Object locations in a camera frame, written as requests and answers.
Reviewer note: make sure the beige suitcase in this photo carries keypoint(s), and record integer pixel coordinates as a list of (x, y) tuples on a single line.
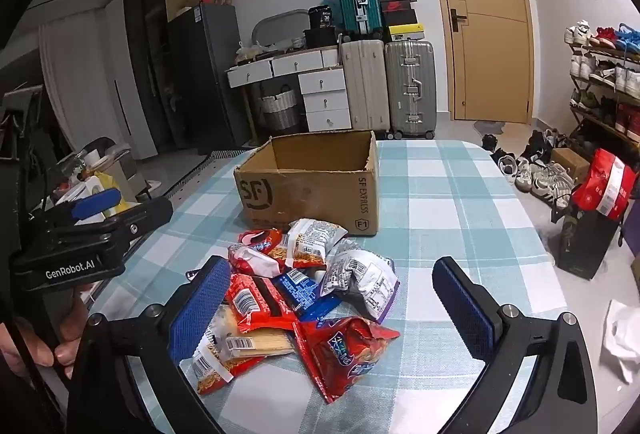
[(365, 83)]

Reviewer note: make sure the pile of shoes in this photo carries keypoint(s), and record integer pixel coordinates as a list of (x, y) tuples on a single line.
[(542, 184)]

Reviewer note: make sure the black storage box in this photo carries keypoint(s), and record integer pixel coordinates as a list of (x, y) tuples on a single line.
[(321, 38)]

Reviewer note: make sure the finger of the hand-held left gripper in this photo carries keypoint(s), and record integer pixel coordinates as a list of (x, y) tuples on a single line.
[(95, 206), (145, 216)]

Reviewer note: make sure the brown cardboard box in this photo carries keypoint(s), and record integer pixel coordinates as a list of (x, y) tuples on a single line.
[(310, 199)]

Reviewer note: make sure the teal checked tablecloth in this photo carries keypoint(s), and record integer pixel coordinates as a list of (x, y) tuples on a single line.
[(440, 224)]

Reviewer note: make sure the red barcode snack packet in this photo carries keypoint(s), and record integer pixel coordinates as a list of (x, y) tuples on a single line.
[(250, 301)]

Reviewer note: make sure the silver suitcase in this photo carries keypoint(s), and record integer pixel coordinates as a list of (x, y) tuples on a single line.
[(410, 83)]

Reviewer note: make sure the white dresser with drawers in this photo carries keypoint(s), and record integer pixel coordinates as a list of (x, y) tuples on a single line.
[(325, 88)]

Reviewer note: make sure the white purple snack packet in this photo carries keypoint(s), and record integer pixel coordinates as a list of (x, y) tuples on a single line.
[(357, 279)]

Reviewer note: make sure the shoe rack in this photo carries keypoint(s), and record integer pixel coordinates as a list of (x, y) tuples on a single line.
[(607, 52)]

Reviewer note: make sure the beige box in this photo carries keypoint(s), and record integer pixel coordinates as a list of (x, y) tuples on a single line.
[(122, 169)]

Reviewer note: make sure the white plastic bag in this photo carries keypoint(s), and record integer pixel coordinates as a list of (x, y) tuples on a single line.
[(622, 339)]

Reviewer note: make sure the wooden door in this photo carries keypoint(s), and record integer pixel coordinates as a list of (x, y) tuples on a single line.
[(490, 63)]

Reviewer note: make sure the red shopping bag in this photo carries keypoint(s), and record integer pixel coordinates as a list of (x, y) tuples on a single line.
[(600, 184)]

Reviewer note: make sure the person's left hand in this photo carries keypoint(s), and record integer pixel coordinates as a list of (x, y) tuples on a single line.
[(30, 351)]

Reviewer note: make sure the rows of shoes on rack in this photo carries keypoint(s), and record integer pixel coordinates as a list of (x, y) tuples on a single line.
[(580, 33)]

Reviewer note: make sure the black jar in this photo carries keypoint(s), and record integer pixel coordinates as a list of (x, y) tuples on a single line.
[(320, 17)]

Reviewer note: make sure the red chips bag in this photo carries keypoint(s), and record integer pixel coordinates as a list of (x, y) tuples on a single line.
[(345, 354)]

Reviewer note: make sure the black paper bag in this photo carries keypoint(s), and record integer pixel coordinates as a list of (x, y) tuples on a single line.
[(582, 239)]

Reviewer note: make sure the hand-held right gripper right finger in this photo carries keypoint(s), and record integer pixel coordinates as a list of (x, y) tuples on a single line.
[(462, 309)]

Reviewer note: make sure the small cardboard box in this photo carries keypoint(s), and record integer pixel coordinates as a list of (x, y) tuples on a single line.
[(570, 161)]

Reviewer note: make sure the dark tall wardrobe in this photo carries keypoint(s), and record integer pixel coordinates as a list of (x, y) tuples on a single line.
[(145, 63)]

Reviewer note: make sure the red cookie packet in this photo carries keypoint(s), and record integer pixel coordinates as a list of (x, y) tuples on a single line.
[(262, 241)]

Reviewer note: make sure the yellow bag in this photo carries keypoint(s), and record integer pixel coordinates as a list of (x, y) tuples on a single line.
[(107, 181)]

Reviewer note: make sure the black refrigerator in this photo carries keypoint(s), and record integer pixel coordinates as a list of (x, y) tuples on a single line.
[(215, 78)]

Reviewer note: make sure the red white snack packet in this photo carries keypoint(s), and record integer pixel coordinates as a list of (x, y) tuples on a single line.
[(250, 261)]

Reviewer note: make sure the blue cookie packet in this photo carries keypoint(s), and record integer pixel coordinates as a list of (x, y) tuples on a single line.
[(300, 291)]

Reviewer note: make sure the red shoebox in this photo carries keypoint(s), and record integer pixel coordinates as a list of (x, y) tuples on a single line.
[(397, 5)]

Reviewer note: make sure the grey round object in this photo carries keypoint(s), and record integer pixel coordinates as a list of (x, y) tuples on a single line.
[(97, 146)]

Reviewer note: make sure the woven laundry basket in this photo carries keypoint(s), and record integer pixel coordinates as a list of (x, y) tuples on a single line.
[(279, 109)]

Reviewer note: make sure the white slipper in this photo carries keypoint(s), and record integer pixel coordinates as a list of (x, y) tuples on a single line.
[(153, 186)]

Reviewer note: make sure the clear cracker packet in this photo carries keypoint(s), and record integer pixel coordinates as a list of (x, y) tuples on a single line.
[(265, 343)]

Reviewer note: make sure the grey oval mirror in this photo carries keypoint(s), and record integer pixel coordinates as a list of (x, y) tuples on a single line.
[(277, 26)]

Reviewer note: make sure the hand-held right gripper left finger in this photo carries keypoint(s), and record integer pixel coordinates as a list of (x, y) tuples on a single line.
[(200, 309)]

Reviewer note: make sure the white curtain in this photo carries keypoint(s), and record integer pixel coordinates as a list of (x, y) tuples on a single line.
[(75, 88)]

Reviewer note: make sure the grey door mat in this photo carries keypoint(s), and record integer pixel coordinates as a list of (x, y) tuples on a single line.
[(489, 126)]

